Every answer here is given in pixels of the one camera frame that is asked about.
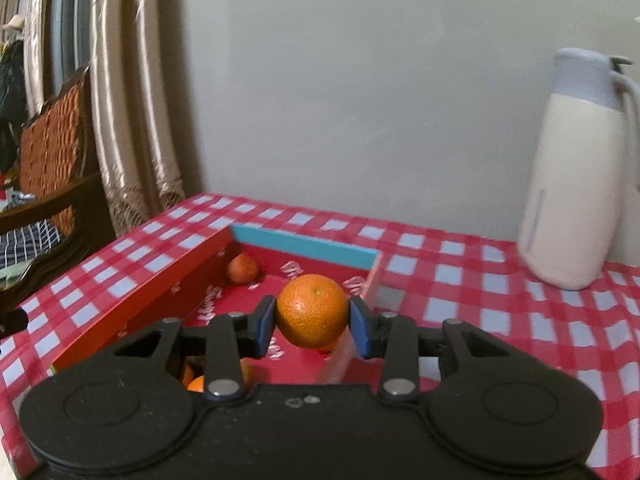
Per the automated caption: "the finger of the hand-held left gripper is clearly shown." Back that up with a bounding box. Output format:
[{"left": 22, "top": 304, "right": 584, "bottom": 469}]
[{"left": 0, "top": 308, "right": 29, "bottom": 339}]

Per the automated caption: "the red checked tablecloth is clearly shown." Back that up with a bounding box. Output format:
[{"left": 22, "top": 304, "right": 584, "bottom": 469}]
[{"left": 0, "top": 192, "right": 640, "bottom": 480}]

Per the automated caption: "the cream thermos jug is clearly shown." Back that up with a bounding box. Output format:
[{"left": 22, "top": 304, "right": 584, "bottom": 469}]
[{"left": 517, "top": 47, "right": 640, "bottom": 291}]

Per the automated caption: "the colourful cardboard box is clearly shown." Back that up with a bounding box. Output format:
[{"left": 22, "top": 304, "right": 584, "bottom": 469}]
[{"left": 49, "top": 224, "right": 385, "bottom": 386}]

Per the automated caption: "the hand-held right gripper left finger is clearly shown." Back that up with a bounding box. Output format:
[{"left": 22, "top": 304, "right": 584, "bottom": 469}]
[{"left": 105, "top": 295, "right": 277, "bottom": 404}]

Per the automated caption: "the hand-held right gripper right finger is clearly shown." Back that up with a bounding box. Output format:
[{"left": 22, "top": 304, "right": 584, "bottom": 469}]
[{"left": 349, "top": 295, "right": 532, "bottom": 404}]

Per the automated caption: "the large deep orange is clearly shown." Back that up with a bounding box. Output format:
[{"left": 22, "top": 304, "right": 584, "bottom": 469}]
[{"left": 181, "top": 357, "right": 254, "bottom": 392}]

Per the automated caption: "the checked cloth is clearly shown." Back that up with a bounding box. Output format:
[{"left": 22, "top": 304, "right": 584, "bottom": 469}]
[{"left": 0, "top": 217, "right": 63, "bottom": 273}]

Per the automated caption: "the beige satin curtain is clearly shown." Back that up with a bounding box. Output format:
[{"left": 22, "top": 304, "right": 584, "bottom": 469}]
[
  {"left": 87, "top": 0, "right": 188, "bottom": 238},
  {"left": 22, "top": 0, "right": 57, "bottom": 116}
]

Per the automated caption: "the wooden chair with woven back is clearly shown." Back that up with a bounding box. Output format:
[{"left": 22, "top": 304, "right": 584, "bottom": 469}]
[{"left": 0, "top": 65, "right": 118, "bottom": 311}]

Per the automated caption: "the dark hanging clothing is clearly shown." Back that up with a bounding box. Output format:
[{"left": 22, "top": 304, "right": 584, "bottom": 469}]
[{"left": 0, "top": 40, "right": 26, "bottom": 173}]

